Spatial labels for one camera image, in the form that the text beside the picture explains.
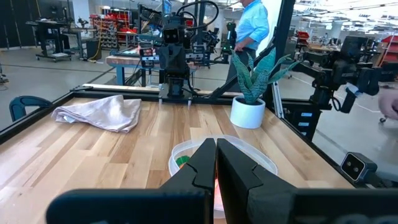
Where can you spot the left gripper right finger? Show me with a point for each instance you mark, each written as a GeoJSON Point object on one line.
{"type": "Point", "coordinates": [242, 186]}

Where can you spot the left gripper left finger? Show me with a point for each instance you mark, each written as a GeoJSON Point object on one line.
{"type": "Point", "coordinates": [199, 180]}

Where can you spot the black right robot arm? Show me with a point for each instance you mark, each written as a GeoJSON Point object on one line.
{"type": "Point", "coordinates": [174, 88]}

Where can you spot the black background robot arm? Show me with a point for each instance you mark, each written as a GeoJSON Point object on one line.
{"type": "Point", "coordinates": [230, 34]}

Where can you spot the clear plastic tupperware container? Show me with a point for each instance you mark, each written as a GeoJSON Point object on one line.
{"type": "Point", "coordinates": [255, 157]}

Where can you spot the table with blue legs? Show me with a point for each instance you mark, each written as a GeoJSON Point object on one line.
{"type": "Point", "coordinates": [119, 60]}

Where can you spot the red storage shelves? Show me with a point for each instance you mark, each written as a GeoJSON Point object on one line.
{"type": "Point", "coordinates": [124, 18]}

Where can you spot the white plant pot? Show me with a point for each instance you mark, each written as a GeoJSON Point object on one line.
{"type": "Point", "coordinates": [247, 113]}

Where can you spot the green snake plant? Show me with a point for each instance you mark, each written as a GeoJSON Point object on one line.
{"type": "Point", "coordinates": [255, 77]}

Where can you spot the person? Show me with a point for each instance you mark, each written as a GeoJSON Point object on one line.
{"type": "Point", "coordinates": [253, 25]}

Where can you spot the beige folded cloth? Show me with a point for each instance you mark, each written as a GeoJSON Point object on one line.
{"type": "Point", "coordinates": [102, 113]}

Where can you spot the black equipment cart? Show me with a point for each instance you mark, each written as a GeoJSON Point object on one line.
{"type": "Point", "coordinates": [49, 25]}

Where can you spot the black robotic device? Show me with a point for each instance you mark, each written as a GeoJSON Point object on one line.
{"type": "Point", "coordinates": [339, 68]}

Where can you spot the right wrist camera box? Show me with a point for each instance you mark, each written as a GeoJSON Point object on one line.
{"type": "Point", "coordinates": [172, 35]}

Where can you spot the black table-level camera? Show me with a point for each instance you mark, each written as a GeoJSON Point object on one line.
{"type": "Point", "coordinates": [354, 166]}

